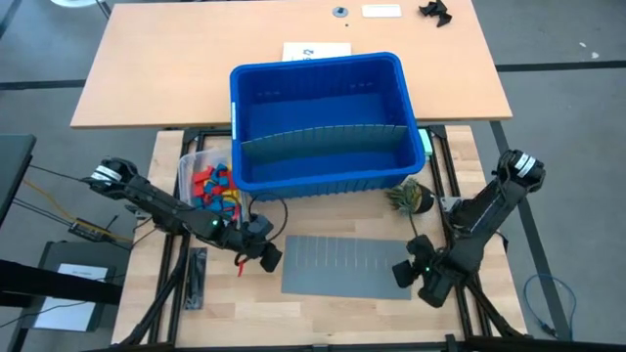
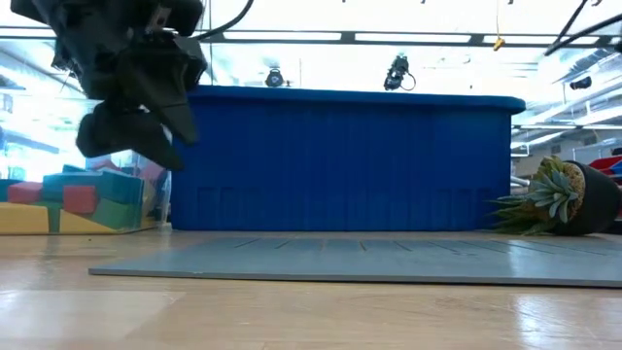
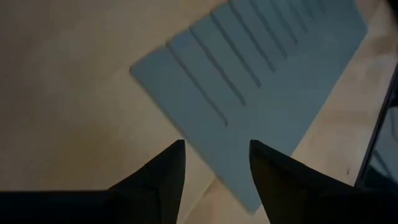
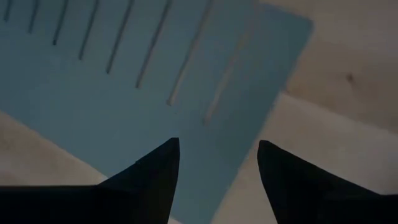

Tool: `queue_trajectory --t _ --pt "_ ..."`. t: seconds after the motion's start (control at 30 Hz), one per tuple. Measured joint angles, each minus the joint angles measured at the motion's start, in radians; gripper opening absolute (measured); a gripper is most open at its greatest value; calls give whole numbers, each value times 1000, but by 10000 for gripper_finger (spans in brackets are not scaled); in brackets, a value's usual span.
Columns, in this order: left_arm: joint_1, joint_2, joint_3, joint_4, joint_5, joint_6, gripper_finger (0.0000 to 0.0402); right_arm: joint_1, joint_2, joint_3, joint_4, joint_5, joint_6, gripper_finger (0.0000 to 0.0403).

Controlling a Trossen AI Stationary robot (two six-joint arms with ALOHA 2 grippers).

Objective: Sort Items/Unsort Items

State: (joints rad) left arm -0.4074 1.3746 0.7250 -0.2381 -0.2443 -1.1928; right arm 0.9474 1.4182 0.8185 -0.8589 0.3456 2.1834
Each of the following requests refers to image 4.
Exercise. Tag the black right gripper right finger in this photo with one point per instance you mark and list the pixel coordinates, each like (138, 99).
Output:
(311, 199)

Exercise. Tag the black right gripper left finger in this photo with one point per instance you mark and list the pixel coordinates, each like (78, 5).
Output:
(124, 202)

